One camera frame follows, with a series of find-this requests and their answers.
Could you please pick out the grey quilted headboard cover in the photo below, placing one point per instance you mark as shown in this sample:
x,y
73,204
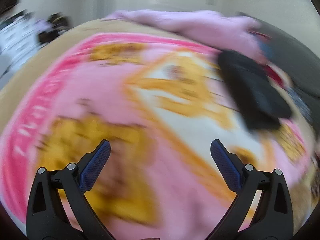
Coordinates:
x,y
295,55

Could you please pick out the pink cartoon printed blanket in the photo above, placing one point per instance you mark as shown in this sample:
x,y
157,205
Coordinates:
x,y
100,100

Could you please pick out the white drawer cabinet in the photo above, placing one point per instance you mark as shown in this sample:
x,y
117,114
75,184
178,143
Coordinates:
x,y
17,35

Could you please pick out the pink quilt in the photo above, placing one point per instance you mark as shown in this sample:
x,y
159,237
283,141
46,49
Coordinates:
x,y
200,25

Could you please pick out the blue patterned cloth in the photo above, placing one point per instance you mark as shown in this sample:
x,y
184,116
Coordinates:
x,y
300,102

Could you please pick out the purple garment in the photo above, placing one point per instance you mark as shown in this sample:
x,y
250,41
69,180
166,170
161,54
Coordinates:
x,y
42,25

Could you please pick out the black leather jacket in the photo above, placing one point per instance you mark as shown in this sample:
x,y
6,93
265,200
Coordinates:
x,y
252,92

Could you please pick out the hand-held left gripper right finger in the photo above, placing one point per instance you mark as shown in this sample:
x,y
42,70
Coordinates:
x,y
226,166

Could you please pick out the dark clothes pile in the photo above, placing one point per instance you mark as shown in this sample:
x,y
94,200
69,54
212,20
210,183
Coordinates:
x,y
56,28

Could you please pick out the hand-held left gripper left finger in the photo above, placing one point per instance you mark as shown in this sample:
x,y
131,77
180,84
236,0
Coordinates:
x,y
96,166

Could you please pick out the blue pillow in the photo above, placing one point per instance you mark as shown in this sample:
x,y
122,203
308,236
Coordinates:
x,y
266,48

